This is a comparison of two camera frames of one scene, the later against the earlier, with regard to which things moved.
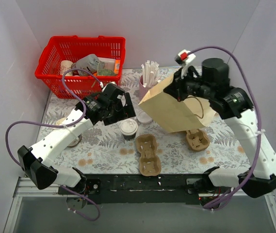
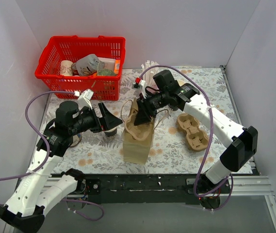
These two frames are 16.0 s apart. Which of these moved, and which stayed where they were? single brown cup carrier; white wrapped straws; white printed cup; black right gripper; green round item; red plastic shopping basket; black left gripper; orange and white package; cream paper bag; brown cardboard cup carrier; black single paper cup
Moved: single brown cup carrier; cream paper bag; black left gripper; black single paper cup; black right gripper
Stayed: white printed cup; white wrapped straws; brown cardboard cup carrier; green round item; red plastic shopping basket; orange and white package
